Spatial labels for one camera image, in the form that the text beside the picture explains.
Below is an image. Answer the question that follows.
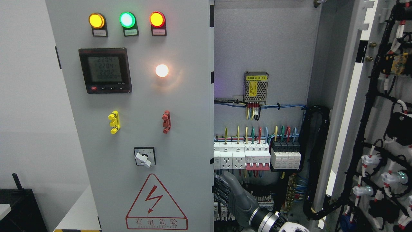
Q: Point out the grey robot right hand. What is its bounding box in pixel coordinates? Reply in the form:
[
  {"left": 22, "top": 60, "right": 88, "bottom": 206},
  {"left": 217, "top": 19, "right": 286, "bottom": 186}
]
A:
[{"left": 214, "top": 171, "right": 259, "bottom": 227}]

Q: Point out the grey cabinet door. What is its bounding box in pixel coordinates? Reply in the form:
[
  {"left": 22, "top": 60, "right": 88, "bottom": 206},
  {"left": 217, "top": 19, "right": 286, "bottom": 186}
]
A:
[
  {"left": 304, "top": 0, "right": 411, "bottom": 232},
  {"left": 46, "top": 0, "right": 213, "bottom": 232}
]

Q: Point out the lower relay terminal row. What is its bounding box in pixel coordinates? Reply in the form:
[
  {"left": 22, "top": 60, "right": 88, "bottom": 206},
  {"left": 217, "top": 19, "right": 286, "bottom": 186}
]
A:
[{"left": 212, "top": 183, "right": 273, "bottom": 224}]

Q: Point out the white socket breaker row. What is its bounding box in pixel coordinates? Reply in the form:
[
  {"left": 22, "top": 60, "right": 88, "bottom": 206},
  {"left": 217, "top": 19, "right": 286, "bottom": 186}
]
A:
[{"left": 213, "top": 141, "right": 270, "bottom": 170}]

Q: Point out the brass ground terminal bar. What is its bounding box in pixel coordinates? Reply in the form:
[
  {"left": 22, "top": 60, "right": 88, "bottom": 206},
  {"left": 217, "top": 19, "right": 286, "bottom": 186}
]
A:
[{"left": 285, "top": 173, "right": 297, "bottom": 213}]

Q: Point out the black white surge protector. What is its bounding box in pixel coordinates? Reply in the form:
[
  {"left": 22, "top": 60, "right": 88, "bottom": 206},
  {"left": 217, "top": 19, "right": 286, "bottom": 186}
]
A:
[{"left": 270, "top": 140, "right": 303, "bottom": 173}]

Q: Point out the red electric danger sticker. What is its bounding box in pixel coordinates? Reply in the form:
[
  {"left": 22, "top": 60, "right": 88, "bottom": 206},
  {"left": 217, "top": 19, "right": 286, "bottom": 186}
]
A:
[{"left": 126, "top": 173, "right": 188, "bottom": 230}]

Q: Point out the metal mesh power supply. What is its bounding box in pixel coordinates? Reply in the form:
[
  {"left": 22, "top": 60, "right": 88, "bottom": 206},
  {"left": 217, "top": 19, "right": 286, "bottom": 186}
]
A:
[{"left": 243, "top": 72, "right": 269, "bottom": 102}]

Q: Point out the white glowing indicator lamp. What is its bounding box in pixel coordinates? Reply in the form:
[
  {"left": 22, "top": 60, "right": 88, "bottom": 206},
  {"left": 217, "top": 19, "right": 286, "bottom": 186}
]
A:
[{"left": 155, "top": 64, "right": 169, "bottom": 78}]

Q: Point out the black digital power meter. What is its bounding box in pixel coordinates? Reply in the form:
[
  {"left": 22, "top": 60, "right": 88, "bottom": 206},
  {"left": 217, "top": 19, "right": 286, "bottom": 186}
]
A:
[{"left": 78, "top": 47, "right": 132, "bottom": 94}]

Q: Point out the red indicator light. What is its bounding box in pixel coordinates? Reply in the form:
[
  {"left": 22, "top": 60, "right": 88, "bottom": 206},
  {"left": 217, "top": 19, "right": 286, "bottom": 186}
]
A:
[{"left": 149, "top": 11, "right": 167, "bottom": 36}]

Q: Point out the green indicator light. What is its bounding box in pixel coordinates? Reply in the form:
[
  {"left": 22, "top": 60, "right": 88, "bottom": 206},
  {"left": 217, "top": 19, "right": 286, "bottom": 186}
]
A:
[{"left": 119, "top": 12, "right": 139, "bottom": 37}]

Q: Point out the black box at left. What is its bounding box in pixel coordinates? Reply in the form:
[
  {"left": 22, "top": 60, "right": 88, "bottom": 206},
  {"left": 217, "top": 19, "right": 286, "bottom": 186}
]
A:
[{"left": 0, "top": 173, "right": 47, "bottom": 232}]

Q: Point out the yellow indicator light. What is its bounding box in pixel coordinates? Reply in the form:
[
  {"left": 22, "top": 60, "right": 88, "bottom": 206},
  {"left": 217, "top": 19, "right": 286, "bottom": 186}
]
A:
[{"left": 89, "top": 12, "right": 108, "bottom": 37}]

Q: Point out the white rotary selector switch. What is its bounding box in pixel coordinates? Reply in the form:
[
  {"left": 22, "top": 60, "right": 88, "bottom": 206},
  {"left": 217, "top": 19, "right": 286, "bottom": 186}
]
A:
[{"left": 133, "top": 147, "right": 156, "bottom": 168}]

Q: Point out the red terminal post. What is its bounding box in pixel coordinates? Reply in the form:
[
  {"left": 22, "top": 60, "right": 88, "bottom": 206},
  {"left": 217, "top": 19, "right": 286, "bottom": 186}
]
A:
[{"left": 162, "top": 110, "right": 171, "bottom": 134}]

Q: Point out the black right cable loom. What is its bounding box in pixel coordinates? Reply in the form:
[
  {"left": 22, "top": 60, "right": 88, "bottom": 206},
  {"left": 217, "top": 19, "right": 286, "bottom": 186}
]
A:
[{"left": 301, "top": 105, "right": 331, "bottom": 221}]

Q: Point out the yellow terminal post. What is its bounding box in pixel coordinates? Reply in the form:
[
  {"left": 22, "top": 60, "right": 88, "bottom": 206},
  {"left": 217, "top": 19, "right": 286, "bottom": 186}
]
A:
[{"left": 108, "top": 110, "right": 121, "bottom": 134}]

